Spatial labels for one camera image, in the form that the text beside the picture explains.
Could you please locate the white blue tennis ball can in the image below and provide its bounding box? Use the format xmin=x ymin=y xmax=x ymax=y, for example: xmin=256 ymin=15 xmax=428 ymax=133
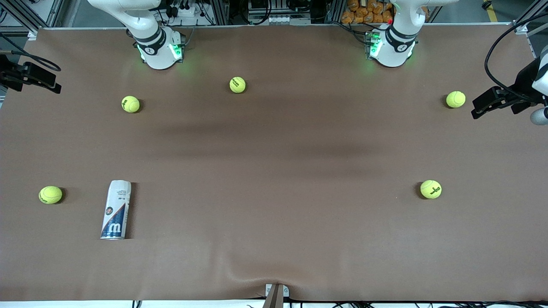
xmin=100 ymin=180 xmax=132 ymax=240

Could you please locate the slanted aluminium frame profile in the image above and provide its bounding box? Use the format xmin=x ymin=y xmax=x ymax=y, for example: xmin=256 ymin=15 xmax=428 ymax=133
xmin=6 ymin=0 xmax=40 ymax=36
xmin=514 ymin=0 xmax=548 ymax=33

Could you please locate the silver metal post bracket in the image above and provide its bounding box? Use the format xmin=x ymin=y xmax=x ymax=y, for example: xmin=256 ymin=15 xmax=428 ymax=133
xmin=265 ymin=284 xmax=290 ymax=298

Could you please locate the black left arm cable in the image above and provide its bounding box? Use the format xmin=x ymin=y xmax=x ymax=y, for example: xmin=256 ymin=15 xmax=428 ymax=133
xmin=484 ymin=12 xmax=548 ymax=104

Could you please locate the pile of orange packets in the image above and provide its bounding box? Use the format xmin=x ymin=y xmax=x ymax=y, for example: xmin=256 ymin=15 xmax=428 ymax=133
xmin=341 ymin=0 xmax=393 ymax=24

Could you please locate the upright aluminium frame post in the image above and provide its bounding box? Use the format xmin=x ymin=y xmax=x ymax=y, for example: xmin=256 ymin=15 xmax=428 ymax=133
xmin=213 ymin=0 xmax=230 ymax=25
xmin=324 ymin=0 xmax=344 ymax=24

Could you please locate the white power strip with plugs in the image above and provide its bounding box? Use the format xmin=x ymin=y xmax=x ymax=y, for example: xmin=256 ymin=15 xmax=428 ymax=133
xmin=165 ymin=0 xmax=197 ymax=18

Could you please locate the brown table mat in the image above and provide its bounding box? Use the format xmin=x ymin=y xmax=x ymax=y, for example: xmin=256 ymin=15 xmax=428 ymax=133
xmin=0 ymin=24 xmax=548 ymax=302

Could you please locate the grey aluminium camera post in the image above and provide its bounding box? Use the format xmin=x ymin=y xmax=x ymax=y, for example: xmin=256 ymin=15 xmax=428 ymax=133
xmin=262 ymin=285 xmax=284 ymax=308

